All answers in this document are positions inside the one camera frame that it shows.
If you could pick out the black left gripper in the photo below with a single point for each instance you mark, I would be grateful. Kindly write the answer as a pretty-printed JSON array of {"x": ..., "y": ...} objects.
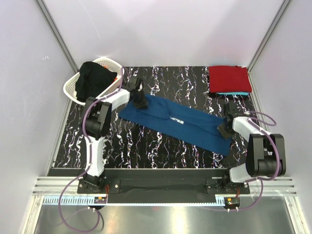
[{"x": 143, "y": 105}]

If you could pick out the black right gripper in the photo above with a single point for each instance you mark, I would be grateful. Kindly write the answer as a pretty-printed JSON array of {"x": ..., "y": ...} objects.
[{"x": 221, "y": 128}]

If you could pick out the blue printed t shirt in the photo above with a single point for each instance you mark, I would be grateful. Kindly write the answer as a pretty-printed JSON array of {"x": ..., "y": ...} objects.
[{"x": 175, "y": 120}]

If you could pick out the black t shirt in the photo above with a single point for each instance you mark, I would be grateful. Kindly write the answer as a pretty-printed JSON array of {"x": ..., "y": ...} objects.
[{"x": 91, "y": 81}]

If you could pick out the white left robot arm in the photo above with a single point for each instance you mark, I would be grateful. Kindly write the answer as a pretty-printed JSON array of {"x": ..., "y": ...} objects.
[{"x": 96, "y": 119}]

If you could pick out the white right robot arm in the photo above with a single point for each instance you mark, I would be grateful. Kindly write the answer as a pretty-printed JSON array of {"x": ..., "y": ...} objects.
[{"x": 266, "y": 157}]

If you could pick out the teal folded t shirt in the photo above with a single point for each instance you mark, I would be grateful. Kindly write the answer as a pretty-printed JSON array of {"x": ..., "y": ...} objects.
[{"x": 233, "y": 93}]

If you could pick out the red folded t shirt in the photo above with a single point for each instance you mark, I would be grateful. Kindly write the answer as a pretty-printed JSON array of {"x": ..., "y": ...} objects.
[{"x": 228, "y": 79}]

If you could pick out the white plastic laundry basket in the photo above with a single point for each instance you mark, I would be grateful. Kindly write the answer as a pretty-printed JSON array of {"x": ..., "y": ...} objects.
[{"x": 69, "y": 86}]

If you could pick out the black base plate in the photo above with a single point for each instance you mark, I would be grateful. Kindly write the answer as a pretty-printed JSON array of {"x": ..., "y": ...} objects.
[{"x": 148, "y": 198}]

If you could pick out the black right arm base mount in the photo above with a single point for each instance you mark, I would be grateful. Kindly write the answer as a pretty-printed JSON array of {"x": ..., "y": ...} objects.
[{"x": 224, "y": 186}]

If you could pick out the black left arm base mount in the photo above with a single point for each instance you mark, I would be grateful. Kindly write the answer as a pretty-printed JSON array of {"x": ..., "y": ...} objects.
[{"x": 98, "y": 185}]

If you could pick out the aluminium frame rail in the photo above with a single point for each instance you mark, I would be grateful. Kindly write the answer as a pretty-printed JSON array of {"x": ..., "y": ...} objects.
[{"x": 280, "y": 186}]

